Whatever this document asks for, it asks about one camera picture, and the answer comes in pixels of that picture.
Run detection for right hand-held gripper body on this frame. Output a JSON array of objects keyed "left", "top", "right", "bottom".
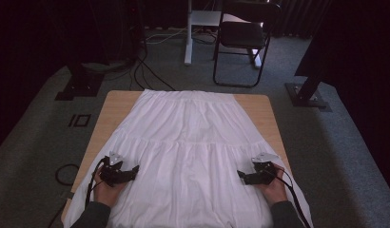
[{"left": 251, "top": 152, "right": 280, "bottom": 186}]

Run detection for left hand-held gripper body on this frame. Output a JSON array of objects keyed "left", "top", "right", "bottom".
[{"left": 99, "top": 151, "right": 131, "bottom": 187}]

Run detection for white skirt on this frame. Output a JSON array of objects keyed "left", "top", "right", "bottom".
[{"left": 63, "top": 88, "right": 314, "bottom": 228}]

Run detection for person's right hand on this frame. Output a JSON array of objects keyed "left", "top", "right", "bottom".
[{"left": 256, "top": 164, "right": 289, "bottom": 209}]

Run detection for person's left hand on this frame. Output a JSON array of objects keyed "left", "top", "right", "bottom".
[{"left": 92, "top": 166, "right": 127, "bottom": 209}]

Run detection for black stand base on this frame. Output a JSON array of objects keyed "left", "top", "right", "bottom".
[{"left": 54, "top": 63, "right": 106, "bottom": 102}]

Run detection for black folding chair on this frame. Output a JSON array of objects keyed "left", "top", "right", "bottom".
[{"left": 212, "top": 1, "right": 283, "bottom": 89}]

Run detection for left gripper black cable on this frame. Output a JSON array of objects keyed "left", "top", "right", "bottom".
[{"left": 84, "top": 156, "right": 107, "bottom": 210}]

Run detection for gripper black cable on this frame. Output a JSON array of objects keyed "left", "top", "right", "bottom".
[
  {"left": 272, "top": 169, "right": 312, "bottom": 228},
  {"left": 84, "top": 156, "right": 107, "bottom": 210}
]

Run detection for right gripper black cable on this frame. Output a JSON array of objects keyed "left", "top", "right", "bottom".
[{"left": 272, "top": 169, "right": 312, "bottom": 228}]

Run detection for black cable loop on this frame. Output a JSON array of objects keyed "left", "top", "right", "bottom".
[{"left": 54, "top": 162, "right": 81, "bottom": 187}]

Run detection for black stand with base plate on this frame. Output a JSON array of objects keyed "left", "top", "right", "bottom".
[{"left": 284, "top": 70, "right": 333, "bottom": 113}]

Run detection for black floor cables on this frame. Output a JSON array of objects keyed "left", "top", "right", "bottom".
[{"left": 128, "top": 41, "right": 178, "bottom": 93}]

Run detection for white floor cable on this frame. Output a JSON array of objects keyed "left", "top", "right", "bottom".
[{"left": 145, "top": 27, "right": 188, "bottom": 46}]

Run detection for white desk frame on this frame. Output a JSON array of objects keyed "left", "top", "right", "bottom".
[{"left": 184, "top": 0, "right": 263, "bottom": 69}]

